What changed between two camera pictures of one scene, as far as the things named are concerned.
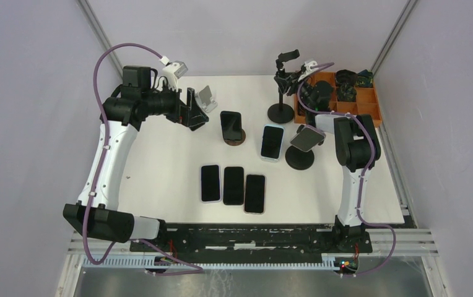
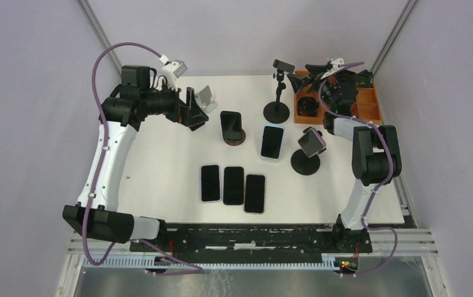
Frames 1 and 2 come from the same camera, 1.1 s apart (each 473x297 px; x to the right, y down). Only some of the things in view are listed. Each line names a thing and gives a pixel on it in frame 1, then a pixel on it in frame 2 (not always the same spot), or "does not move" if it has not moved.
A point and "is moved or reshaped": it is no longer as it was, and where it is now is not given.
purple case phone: [210, 184] does not move
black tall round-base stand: [282, 113] is moved or reshaped
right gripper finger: [284, 78] to [317, 69]
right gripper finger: [293, 89] to [298, 83]
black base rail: [250, 241] does not move
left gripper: [190, 114] does not move
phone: [254, 202] does not move
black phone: [233, 185] does not move
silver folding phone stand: [204, 99] does not move
